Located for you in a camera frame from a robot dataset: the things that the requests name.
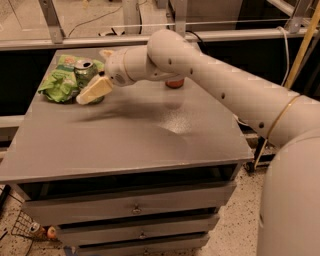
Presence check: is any can in wire basket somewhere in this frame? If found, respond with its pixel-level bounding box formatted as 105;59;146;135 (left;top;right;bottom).
29;222;44;238

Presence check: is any grey drawer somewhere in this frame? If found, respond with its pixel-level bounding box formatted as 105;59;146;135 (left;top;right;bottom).
77;233;209;256
22;182;236;226
57;214;219;246

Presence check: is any red cola can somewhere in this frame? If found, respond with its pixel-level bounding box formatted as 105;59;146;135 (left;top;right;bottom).
165;79;184;89

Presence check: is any yellow metal frame stand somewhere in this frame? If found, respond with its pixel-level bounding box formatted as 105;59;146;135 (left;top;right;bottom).
245;0;320;173

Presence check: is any black wire basket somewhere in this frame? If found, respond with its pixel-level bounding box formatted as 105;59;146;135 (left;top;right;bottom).
11;211;35;239

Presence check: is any green rice chip bag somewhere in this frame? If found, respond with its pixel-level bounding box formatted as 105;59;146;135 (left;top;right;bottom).
38;55;104;103

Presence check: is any bottom grey drawer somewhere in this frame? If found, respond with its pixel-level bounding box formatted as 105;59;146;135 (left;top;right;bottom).
77;233;209;256

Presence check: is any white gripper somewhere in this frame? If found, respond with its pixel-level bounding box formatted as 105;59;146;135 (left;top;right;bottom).
76;49;134;105

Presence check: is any black cable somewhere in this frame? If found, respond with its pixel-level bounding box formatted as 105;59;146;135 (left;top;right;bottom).
185;30;204;48

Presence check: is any metal railing frame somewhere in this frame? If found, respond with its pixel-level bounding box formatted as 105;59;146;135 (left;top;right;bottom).
0;0;318;50

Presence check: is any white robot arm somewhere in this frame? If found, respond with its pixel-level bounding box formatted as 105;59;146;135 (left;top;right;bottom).
77;29;320;256

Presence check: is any white cable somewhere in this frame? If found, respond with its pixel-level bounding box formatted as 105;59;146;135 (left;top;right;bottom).
233;26;291;128

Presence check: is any orange fruit on floor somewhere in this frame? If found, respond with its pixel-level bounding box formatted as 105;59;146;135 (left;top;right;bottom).
47;226;57;239

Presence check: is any grey drawer cabinet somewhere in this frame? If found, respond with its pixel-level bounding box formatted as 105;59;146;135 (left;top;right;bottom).
0;42;254;256

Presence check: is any middle grey drawer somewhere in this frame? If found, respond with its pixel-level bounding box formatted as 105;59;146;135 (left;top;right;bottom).
57;214;219;246

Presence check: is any top grey drawer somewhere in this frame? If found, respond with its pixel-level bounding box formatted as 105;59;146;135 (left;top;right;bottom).
22;182;236;226

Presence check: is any green soda can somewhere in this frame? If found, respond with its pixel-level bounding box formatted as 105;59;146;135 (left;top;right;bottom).
74;58;100;91

